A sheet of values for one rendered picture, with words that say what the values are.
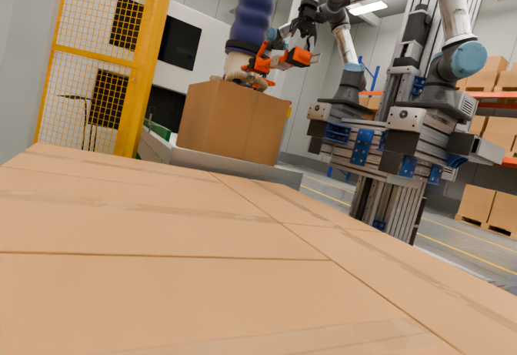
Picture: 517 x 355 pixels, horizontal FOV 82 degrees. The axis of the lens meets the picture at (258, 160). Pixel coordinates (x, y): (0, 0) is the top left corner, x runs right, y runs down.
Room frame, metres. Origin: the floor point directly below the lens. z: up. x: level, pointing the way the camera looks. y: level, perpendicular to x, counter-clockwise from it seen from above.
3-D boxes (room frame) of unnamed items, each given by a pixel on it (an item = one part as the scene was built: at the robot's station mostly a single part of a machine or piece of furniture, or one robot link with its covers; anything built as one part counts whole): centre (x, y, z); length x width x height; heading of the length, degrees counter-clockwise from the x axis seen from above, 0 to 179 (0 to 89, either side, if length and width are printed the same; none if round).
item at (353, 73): (1.73, -0.40, 1.20); 0.13 x 0.12 x 0.14; 155
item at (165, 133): (2.64, 1.03, 0.60); 1.60 x 0.11 x 0.09; 29
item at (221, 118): (1.75, 0.23, 0.76); 0.60 x 0.40 x 0.40; 28
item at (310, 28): (1.25, -0.04, 1.24); 0.09 x 0.08 x 0.12; 28
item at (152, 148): (2.30, 0.91, 0.50); 2.31 x 0.05 x 0.19; 29
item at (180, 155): (1.43, 0.06, 0.58); 0.70 x 0.03 x 0.06; 119
